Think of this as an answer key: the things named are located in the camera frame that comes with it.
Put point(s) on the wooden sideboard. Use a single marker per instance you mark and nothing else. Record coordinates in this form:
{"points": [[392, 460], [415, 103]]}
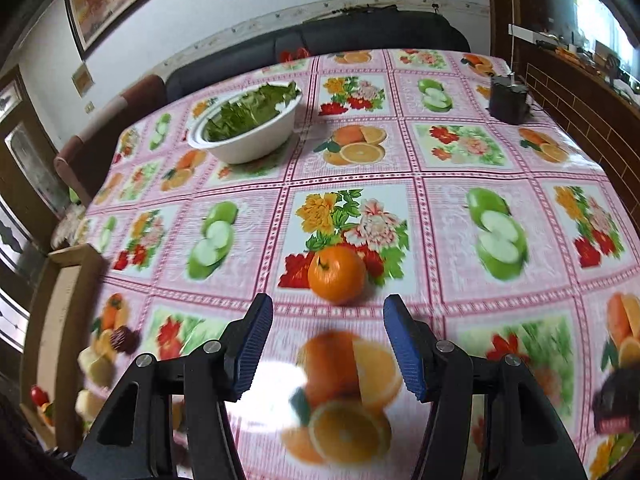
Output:
{"points": [[575, 105]]}

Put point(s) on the brown armchair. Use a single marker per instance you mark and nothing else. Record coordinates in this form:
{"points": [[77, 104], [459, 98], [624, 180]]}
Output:
{"points": [[100, 140]]}

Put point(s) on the round orange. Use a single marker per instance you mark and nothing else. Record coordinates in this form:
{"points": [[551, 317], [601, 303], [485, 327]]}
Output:
{"points": [[336, 274]]}

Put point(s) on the red item on sofa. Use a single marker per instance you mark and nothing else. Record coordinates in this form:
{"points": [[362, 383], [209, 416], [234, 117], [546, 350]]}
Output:
{"points": [[292, 54]]}

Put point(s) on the green leafy vegetables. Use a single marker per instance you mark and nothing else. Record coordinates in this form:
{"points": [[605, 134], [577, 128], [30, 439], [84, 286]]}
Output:
{"points": [[250, 107]]}

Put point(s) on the fruit print tablecloth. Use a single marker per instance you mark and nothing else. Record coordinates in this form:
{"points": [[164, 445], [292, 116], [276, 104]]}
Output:
{"points": [[440, 270]]}

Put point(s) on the orange with green leaf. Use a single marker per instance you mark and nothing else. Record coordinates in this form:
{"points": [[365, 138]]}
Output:
{"points": [[47, 414]]}

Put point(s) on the wooden glass door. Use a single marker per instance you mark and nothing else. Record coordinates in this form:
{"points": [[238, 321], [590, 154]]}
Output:
{"points": [[25, 160]]}

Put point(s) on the red jujube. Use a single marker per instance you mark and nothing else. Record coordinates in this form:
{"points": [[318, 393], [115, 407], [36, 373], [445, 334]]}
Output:
{"points": [[120, 338]]}

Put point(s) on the red tomato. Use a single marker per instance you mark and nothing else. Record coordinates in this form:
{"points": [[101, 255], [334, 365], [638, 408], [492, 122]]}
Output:
{"points": [[39, 395]]}

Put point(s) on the white bowl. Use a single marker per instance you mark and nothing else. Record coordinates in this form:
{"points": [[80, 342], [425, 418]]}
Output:
{"points": [[250, 145]]}

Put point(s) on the black leather sofa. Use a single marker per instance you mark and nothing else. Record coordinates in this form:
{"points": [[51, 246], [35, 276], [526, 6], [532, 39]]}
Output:
{"points": [[350, 35]]}

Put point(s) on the small wall picture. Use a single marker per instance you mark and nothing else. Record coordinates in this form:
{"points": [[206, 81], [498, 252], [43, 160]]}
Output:
{"points": [[82, 79]]}

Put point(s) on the black box device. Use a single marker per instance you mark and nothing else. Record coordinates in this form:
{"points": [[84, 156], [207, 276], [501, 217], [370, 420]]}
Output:
{"points": [[507, 102]]}

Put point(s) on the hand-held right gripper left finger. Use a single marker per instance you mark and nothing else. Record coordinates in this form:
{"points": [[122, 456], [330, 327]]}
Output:
{"points": [[252, 345]]}

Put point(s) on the black and red object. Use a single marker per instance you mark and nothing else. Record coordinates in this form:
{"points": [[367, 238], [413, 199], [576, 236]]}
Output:
{"points": [[615, 400]]}

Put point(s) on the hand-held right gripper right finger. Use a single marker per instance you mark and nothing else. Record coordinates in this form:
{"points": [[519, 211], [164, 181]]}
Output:
{"points": [[405, 345]]}

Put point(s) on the person's dark clothing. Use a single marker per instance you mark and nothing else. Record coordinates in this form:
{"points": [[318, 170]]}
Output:
{"points": [[25, 445]]}

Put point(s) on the cardboard box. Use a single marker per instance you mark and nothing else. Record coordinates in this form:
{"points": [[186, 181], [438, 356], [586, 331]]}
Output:
{"points": [[55, 310]]}

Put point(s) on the patterned seat blanket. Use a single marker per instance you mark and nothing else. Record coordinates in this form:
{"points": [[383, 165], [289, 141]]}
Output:
{"points": [[67, 225]]}

